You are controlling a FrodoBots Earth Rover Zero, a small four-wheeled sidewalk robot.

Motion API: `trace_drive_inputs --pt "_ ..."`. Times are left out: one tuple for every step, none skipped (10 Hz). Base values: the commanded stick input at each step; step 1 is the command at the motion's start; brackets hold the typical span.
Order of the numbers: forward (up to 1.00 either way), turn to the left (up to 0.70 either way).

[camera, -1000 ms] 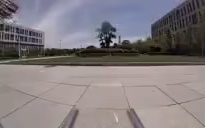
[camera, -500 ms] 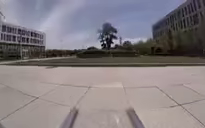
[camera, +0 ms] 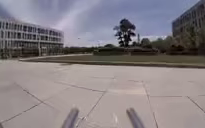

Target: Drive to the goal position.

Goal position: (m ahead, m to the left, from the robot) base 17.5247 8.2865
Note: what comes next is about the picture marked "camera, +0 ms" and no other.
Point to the grass lawn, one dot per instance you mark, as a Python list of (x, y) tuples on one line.
[(136, 59)]

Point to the grey stone kerb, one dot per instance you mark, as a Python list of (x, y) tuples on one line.
[(123, 63)]

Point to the dark hedge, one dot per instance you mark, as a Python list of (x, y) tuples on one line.
[(123, 51)]

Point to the row of trees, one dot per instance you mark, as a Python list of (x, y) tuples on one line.
[(180, 43)]

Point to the pale concrete slab pavement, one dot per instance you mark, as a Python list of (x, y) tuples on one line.
[(100, 83)]

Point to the tall dark tree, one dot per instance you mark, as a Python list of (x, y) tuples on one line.
[(125, 31)]

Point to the grey building with window rows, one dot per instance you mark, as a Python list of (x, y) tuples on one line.
[(195, 16)]

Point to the white building with dark windows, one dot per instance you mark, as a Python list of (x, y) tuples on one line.
[(20, 36)]

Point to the robot's own part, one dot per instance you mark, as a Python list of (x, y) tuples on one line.
[(134, 118), (71, 118)]

